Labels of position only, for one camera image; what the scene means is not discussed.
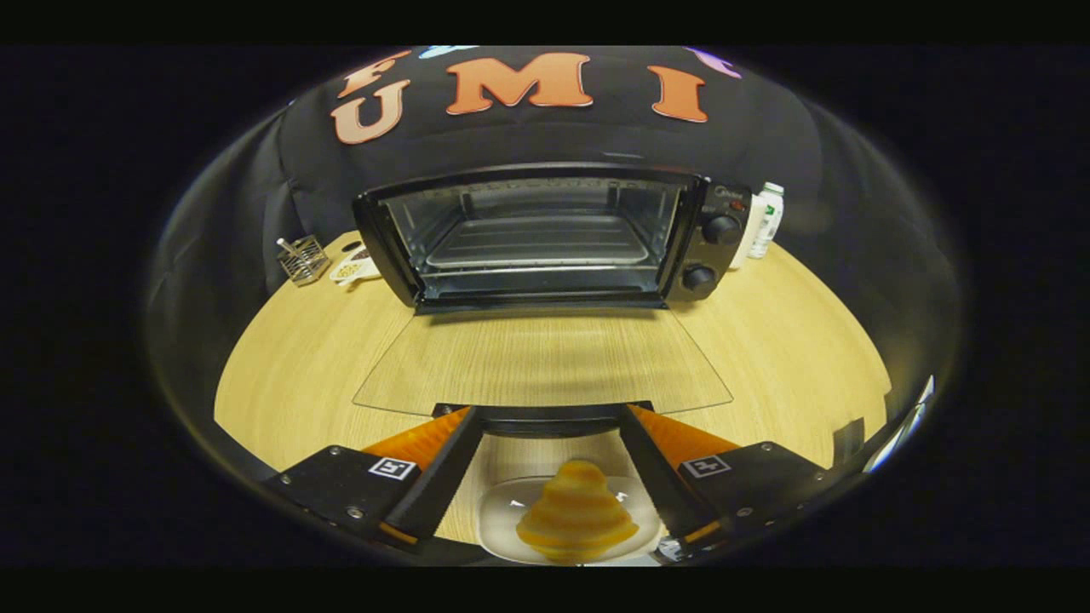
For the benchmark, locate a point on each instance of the black toaster oven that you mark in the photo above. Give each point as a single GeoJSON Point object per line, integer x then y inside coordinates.
{"type": "Point", "coordinates": [719, 255]}

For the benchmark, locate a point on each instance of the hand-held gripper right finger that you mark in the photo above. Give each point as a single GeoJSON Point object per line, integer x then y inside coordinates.
{"type": "Point", "coordinates": [656, 477]}

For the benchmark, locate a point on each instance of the white plate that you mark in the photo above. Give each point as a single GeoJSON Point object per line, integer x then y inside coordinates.
{"type": "Point", "coordinates": [498, 519]}

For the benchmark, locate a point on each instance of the white bottle with green label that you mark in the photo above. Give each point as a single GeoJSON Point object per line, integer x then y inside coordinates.
{"type": "Point", "coordinates": [769, 217]}

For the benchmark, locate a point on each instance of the golden croissant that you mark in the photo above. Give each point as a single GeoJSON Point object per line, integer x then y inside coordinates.
{"type": "Point", "coordinates": [577, 511]}

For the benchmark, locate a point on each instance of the white bread toaster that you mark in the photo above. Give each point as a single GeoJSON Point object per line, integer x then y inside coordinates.
{"type": "Point", "coordinates": [753, 234]}

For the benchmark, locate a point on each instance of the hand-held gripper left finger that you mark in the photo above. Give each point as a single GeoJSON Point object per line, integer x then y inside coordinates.
{"type": "Point", "coordinates": [443, 477]}

